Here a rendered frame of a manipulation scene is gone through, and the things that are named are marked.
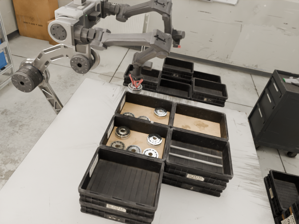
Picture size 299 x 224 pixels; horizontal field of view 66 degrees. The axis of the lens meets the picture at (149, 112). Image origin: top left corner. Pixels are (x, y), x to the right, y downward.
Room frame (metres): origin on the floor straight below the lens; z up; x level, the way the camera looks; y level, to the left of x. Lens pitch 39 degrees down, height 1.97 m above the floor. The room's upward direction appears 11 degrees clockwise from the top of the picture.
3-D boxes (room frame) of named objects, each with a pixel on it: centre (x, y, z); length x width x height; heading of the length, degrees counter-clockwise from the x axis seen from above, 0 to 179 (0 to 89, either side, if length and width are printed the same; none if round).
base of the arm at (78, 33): (1.18, 0.44, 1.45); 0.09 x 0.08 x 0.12; 177
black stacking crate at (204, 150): (0.99, -0.35, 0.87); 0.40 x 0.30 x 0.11; 86
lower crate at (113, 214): (0.72, 0.07, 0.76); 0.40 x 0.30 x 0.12; 86
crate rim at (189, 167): (0.99, -0.35, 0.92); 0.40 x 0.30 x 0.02; 86
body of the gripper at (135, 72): (1.40, 0.14, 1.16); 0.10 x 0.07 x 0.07; 35
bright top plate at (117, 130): (1.10, 0.15, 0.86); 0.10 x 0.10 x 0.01
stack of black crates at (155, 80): (2.36, 0.16, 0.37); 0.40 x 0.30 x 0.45; 87
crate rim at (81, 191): (0.72, 0.07, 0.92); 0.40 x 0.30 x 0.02; 86
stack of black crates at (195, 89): (2.33, -0.64, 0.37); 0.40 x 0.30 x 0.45; 87
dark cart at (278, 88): (2.23, -1.59, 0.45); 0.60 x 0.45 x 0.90; 87
